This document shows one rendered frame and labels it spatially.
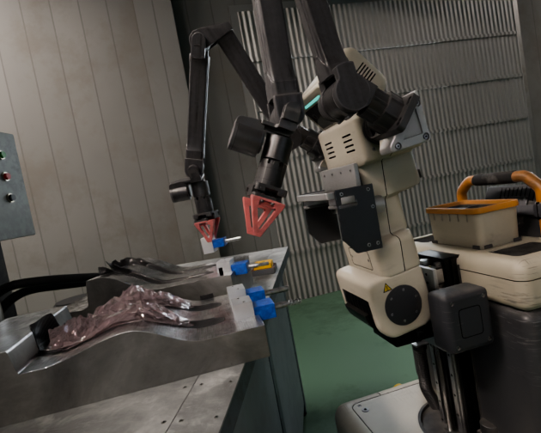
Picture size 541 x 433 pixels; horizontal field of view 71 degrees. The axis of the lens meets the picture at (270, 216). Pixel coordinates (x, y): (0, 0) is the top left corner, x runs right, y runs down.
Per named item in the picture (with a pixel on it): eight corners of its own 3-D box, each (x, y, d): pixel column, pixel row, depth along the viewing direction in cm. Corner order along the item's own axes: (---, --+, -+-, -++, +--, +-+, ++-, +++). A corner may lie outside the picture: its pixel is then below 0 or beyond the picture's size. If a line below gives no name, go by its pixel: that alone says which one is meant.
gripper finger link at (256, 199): (242, 232, 70) (255, 184, 71) (236, 230, 77) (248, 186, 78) (276, 241, 72) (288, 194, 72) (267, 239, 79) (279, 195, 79)
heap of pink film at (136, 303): (195, 303, 83) (188, 269, 83) (194, 330, 66) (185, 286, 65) (69, 332, 78) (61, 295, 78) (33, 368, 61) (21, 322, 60)
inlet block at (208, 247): (244, 244, 130) (240, 228, 130) (241, 246, 125) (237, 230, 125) (208, 252, 132) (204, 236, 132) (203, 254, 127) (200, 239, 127)
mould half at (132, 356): (250, 312, 89) (240, 266, 88) (270, 356, 63) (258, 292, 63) (18, 368, 80) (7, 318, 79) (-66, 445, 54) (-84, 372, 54)
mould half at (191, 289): (253, 283, 118) (246, 240, 117) (237, 310, 92) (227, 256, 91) (105, 306, 124) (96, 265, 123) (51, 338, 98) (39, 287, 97)
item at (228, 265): (271, 271, 100) (268, 251, 100) (270, 275, 95) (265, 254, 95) (224, 278, 102) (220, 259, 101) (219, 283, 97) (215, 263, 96)
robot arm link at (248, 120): (303, 104, 74) (291, 115, 82) (247, 83, 71) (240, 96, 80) (287, 162, 73) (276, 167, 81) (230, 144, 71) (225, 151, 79)
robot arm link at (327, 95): (384, 89, 79) (371, 97, 84) (343, 64, 77) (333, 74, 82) (366, 129, 78) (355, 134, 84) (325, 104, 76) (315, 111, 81)
